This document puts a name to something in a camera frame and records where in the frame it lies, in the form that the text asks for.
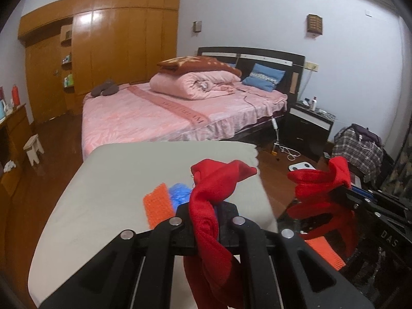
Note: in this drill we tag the wall socket panel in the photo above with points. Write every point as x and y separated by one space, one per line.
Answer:
311 66

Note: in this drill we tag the black and white nightstand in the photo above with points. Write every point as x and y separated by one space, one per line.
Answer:
305 132

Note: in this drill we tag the wooden side desk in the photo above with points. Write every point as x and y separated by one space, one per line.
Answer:
16 128

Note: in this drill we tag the brown lattice wall lamp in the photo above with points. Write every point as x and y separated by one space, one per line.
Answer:
314 24

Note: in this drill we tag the beige tablecloth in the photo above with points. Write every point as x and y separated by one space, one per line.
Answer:
112 183

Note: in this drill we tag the dark grey cushion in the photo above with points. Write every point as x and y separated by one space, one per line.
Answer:
104 89

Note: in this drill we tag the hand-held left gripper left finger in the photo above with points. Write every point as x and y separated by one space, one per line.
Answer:
183 231

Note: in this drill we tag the small white cloth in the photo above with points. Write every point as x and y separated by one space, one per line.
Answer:
9 165

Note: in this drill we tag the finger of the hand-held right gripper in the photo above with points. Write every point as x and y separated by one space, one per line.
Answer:
363 192
360 204

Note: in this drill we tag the small wall lamp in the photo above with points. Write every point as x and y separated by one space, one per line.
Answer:
197 26

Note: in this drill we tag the bed with pink sheet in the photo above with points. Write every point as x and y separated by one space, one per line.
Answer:
138 116

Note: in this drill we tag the small white stool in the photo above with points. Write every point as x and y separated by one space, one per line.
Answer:
32 144

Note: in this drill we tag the folded pink quilt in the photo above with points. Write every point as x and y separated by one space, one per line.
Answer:
183 85

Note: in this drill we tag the brown patterned pillow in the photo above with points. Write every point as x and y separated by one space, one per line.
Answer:
199 63

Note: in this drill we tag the plaid bag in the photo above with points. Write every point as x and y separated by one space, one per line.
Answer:
354 154

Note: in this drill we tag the camouflage patterned cloth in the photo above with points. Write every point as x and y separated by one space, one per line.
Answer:
400 177

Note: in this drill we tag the black trash bin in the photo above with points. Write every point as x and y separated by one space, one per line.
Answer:
370 280

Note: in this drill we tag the red thermos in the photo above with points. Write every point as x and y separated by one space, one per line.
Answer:
15 96

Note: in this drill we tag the dark wooden headboard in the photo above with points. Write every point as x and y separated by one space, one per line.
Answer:
273 58

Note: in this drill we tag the light blue kettle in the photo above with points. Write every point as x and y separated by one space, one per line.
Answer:
2 109

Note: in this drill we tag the blue pillow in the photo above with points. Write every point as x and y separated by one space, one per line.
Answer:
262 76

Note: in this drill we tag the white bottle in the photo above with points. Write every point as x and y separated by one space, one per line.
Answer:
313 104

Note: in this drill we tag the white bathroom scale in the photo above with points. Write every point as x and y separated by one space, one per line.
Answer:
301 167

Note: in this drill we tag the wooden wardrobe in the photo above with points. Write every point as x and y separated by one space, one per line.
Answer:
122 48

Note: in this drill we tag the orange textured sponge cloth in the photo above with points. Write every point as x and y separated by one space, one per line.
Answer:
156 206
325 251

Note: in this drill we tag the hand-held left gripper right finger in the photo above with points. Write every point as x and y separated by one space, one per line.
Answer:
230 228

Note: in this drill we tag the crumpled blue plastic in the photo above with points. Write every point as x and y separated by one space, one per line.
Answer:
180 194

